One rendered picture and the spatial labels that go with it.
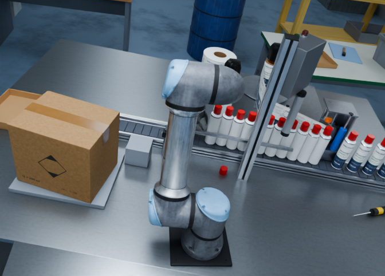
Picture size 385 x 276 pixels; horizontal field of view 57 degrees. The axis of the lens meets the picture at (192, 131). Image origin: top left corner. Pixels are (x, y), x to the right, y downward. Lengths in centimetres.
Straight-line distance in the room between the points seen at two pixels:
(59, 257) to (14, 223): 22
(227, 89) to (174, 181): 32
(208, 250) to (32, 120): 74
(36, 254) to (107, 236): 23
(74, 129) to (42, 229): 36
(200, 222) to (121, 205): 38
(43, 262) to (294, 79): 103
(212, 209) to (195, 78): 41
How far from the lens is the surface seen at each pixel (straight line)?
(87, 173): 127
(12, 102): 194
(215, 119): 156
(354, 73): 309
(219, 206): 114
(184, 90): 97
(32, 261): 130
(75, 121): 131
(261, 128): 142
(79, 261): 128
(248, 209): 149
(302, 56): 126
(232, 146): 164
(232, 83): 99
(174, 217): 113
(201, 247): 124
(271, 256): 139
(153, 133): 166
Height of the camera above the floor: 191
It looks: 37 degrees down
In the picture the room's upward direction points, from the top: 12 degrees clockwise
